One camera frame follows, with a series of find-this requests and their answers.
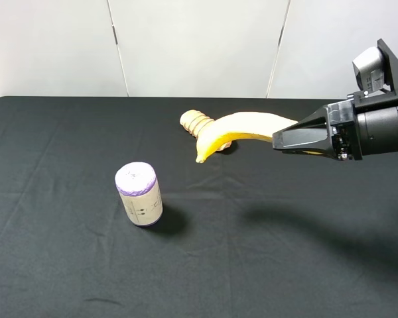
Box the twisted bread loaf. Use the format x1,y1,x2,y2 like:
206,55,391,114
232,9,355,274
180,109,234,154

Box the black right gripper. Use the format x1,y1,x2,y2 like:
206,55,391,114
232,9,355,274
273,92,398,160

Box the yellow banana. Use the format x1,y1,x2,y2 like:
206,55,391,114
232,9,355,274
195,111,322,164

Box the black tablecloth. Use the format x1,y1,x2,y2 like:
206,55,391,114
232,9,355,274
0,97,398,317

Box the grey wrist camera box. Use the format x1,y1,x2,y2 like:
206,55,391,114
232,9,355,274
352,38,398,94

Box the purple bag roll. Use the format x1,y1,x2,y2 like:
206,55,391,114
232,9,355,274
115,162,163,227

